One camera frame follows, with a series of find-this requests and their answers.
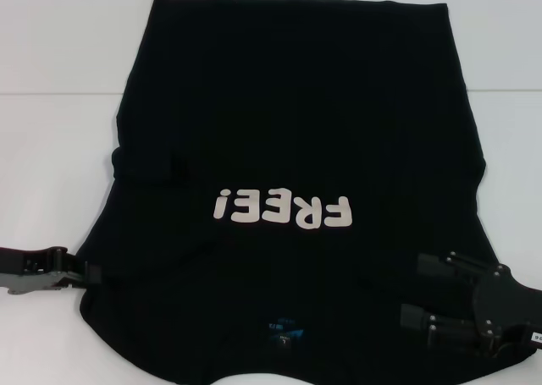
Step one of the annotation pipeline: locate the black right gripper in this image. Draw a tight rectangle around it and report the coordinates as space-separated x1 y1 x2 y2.
400 252 542 353

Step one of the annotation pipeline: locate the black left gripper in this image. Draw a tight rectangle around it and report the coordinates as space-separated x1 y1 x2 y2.
0 245 103 296

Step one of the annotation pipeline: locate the black shirt with FREE print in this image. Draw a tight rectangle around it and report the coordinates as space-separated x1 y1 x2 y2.
78 0 537 385

